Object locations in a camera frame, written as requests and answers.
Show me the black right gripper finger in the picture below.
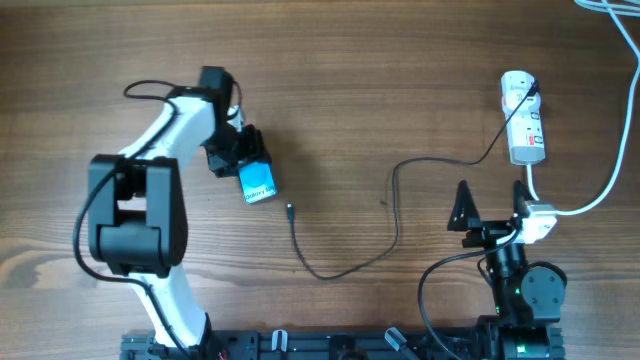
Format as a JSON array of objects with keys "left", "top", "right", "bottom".
[
  {"left": 447, "top": 180, "right": 480, "bottom": 231},
  {"left": 513, "top": 180, "right": 534, "bottom": 213}
]

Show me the black mounting rail base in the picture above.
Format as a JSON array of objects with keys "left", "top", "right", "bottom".
[{"left": 120, "top": 324, "right": 566, "bottom": 360}]

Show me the black usb charging cable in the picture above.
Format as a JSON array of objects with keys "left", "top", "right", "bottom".
[{"left": 285, "top": 80, "right": 541, "bottom": 281}]

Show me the white power strip cord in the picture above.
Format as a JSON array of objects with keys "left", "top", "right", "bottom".
[{"left": 524, "top": 0, "right": 640, "bottom": 218}]

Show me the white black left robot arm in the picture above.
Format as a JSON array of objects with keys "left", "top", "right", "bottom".
[{"left": 72, "top": 66, "right": 278, "bottom": 359}]

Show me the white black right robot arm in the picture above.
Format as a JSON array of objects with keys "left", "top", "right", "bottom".
[{"left": 447, "top": 181, "right": 568, "bottom": 360}]

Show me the smartphone with teal screen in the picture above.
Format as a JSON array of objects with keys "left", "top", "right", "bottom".
[{"left": 239, "top": 162, "right": 278, "bottom": 204}]

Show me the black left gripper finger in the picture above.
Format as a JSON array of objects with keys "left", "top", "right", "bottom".
[
  {"left": 208, "top": 158, "right": 239, "bottom": 178},
  {"left": 238, "top": 125, "right": 272, "bottom": 166}
]

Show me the white power strip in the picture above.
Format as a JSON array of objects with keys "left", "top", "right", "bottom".
[{"left": 501, "top": 70, "right": 546, "bottom": 166}]

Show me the white usb charger plug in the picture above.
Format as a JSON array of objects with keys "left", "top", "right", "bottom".
[{"left": 501, "top": 84, "right": 541, "bottom": 117}]

